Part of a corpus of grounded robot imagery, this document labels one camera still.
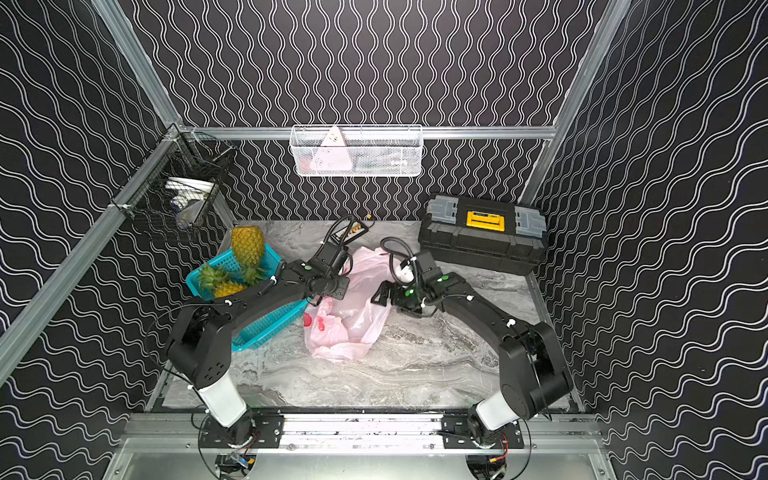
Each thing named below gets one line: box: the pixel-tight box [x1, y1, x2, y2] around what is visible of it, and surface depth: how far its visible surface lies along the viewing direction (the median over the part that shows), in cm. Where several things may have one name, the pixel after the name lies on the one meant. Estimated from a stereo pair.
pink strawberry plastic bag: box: [304, 247, 396, 362], surface depth 87 cm
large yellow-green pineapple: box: [232, 225, 267, 287], surface depth 97 cm
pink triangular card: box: [309, 126, 353, 171], surface depth 91 cm
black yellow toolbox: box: [418, 195, 548, 276], surface depth 99 cm
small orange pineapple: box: [196, 265, 247, 299], surface depth 93 cm
